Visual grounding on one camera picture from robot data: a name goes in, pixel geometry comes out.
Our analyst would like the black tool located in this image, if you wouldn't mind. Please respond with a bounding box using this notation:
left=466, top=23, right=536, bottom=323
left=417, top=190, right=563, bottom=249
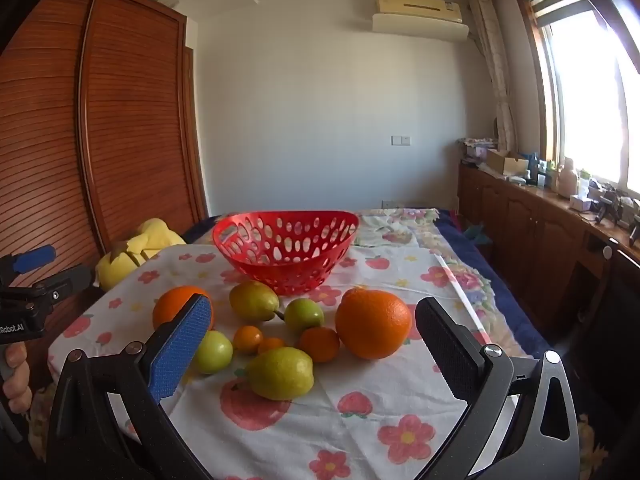
left=592, top=185, right=626, bottom=226

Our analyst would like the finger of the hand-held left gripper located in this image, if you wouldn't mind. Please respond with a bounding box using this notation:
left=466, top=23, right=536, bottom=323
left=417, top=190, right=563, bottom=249
left=0, top=244, right=57, bottom=287
left=0, top=265, right=96, bottom=308

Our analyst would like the person's left hand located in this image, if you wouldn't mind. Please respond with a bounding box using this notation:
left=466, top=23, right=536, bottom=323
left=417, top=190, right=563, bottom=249
left=1, top=342, right=34, bottom=415

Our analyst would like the wooden framed window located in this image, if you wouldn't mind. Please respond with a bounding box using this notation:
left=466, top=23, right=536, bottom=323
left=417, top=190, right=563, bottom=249
left=515, top=0, right=640, bottom=191

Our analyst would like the small green apple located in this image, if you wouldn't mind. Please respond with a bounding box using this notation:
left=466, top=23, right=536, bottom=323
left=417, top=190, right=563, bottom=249
left=192, top=330, right=234, bottom=375
left=284, top=298, right=326, bottom=337

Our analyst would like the teal cloth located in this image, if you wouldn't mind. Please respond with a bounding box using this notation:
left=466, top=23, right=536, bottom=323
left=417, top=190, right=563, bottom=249
left=462, top=224, right=493, bottom=245

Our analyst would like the patterned beige curtain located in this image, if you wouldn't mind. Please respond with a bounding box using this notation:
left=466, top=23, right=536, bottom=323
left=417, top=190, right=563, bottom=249
left=469, top=0, right=517, bottom=153

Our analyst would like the white flower print tablecloth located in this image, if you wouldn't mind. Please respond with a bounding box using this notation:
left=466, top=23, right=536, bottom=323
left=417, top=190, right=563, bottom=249
left=47, top=242, right=531, bottom=480

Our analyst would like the wooden cabinet counter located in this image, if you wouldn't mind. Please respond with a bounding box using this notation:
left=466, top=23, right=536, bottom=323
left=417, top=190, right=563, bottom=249
left=457, top=160, right=640, bottom=361

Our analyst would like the white wall air conditioner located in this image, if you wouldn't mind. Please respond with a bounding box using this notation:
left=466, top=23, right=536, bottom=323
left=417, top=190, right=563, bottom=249
left=371, top=0, right=471, bottom=41

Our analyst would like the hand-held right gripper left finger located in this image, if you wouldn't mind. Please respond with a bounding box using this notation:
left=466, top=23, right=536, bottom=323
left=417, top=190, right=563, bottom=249
left=46, top=294, right=215, bottom=480

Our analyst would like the yellow plush toy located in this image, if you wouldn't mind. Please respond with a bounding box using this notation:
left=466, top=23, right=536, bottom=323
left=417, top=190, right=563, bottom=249
left=95, top=218, right=188, bottom=291

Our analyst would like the floral bedsheet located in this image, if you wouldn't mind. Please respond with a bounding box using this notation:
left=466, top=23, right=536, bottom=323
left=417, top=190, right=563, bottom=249
left=345, top=207, right=501, bottom=321

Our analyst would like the medium tangerine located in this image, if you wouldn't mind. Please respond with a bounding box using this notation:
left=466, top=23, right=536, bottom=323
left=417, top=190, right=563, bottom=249
left=298, top=326, right=341, bottom=364

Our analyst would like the yellow-green lemon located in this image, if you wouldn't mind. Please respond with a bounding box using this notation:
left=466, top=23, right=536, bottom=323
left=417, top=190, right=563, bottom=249
left=246, top=346, right=315, bottom=402

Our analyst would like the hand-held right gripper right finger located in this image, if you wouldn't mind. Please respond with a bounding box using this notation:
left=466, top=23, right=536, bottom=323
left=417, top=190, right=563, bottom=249
left=414, top=296, right=582, bottom=480

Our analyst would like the pale pink bottle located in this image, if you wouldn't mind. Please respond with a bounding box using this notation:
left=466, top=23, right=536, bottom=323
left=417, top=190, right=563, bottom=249
left=556, top=157, right=579, bottom=200

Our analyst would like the brown wooden wardrobe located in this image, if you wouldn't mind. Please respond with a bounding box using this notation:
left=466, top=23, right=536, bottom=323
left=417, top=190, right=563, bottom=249
left=0, top=0, right=211, bottom=341

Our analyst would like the large orange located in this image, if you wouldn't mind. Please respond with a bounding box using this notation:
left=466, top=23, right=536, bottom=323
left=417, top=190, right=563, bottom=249
left=152, top=286, right=216, bottom=333
left=334, top=287, right=414, bottom=361

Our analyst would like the red perforated plastic basket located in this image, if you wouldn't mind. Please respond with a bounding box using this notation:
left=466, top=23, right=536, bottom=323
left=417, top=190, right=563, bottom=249
left=212, top=210, right=360, bottom=296

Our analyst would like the yellow pear with stem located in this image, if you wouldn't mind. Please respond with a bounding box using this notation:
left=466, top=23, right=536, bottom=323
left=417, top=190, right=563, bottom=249
left=229, top=280, right=286, bottom=324

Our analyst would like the open cardboard box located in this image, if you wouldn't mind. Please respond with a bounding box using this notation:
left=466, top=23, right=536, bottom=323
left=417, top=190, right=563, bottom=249
left=486, top=149, right=530, bottom=177

